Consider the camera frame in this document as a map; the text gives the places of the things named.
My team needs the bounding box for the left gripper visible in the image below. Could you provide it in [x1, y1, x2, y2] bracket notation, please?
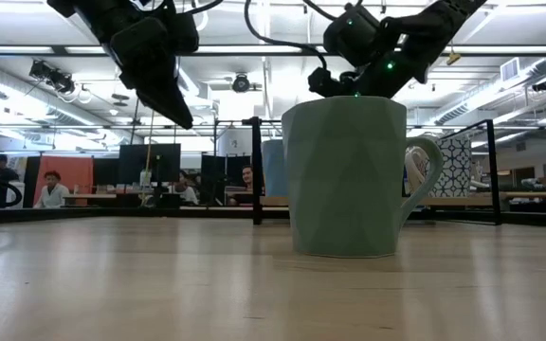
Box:
[78, 0, 200, 130]

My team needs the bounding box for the white mug grey diamond pattern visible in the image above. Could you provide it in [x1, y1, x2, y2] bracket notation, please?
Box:
[403, 144, 438, 195]

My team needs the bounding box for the white mug blue lattice pattern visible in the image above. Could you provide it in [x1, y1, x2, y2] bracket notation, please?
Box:
[428, 136, 472, 199]

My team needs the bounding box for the green mug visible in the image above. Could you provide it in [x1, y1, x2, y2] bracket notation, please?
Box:
[281, 96, 444, 260]

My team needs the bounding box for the round black ceiling device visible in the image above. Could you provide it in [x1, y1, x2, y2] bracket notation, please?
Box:
[231, 72, 251, 94]

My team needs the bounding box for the person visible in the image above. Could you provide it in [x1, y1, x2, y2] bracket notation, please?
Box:
[33, 170, 71, 209]
[171, 170, 200, 206]
[228, 164, 255, 206]
[0, 153, 21, 209]

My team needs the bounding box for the orange partition panel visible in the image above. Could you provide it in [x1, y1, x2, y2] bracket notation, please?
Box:
[33, 155, 95, 207]

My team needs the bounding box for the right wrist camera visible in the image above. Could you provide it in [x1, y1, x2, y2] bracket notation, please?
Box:
[307, 65, 350, 99]

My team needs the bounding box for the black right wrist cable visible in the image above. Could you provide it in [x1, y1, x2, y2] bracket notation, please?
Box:
[243, 0, 330, 72]

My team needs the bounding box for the black overhead frame beam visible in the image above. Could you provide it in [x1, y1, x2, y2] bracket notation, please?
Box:
[0, 44, 546, 56]

